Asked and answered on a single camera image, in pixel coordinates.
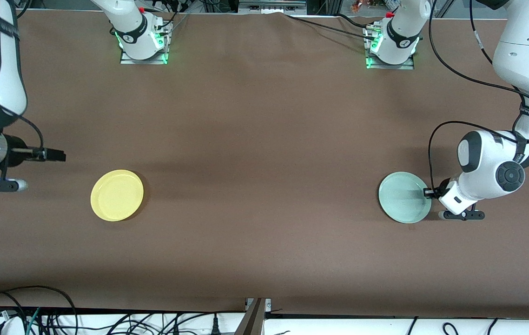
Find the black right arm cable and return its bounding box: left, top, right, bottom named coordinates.
left=13, top=0, right=46, bottom=152

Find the grey metal rail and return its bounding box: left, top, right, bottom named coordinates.
left=238, top=0, right=307, bottom=14

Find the aluminium profile strut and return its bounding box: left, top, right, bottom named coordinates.
left=233, top=298, right=272, bottom=335

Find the table cover mat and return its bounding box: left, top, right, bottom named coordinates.
left=0, top=9, right=529, bottom=313

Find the yellow plate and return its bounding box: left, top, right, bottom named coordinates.
left=90, top=169, right=145, bottom=222

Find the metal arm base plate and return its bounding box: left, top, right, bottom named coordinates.
left=364, top=23, right=416, bottom=71
left=119, top=21, right=172, bottom=65

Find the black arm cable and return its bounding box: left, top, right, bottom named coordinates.
left=13, top=0, right=46, bottom=152
left=420, top=0, right=529, bottom=189

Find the black base cable bundle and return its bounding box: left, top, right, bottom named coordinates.
left=152, top=0, right=192, bottom=34

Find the pale green plate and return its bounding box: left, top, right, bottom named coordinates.
left=378, top=171, right=432, bottom=224

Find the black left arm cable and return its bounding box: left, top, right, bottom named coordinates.
left=420, top=0, right=529, bottom=189

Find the black cable across table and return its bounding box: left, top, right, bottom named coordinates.
left=285, top=13, right=379, bottom=42

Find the green cable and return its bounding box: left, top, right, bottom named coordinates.
left=25, top=307, right=41, bottom=335

